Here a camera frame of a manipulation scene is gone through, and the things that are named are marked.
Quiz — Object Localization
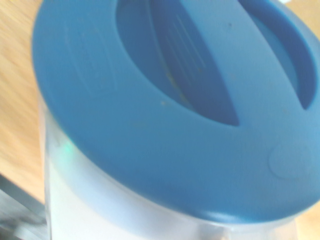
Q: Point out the translucent pitcher blue lid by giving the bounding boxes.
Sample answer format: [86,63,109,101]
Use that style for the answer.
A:
[31,0,320,240]

